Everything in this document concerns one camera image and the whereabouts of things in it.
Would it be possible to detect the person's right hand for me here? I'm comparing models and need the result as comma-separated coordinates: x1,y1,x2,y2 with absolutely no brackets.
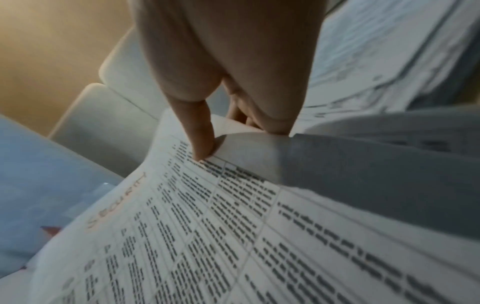
127,0,328,163

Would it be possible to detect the admin paper pile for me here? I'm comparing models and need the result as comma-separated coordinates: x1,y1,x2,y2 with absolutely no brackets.
299,0,480,120

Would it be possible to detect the unsorted paper pile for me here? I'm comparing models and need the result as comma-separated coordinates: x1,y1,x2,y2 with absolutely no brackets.
295,106,480,155

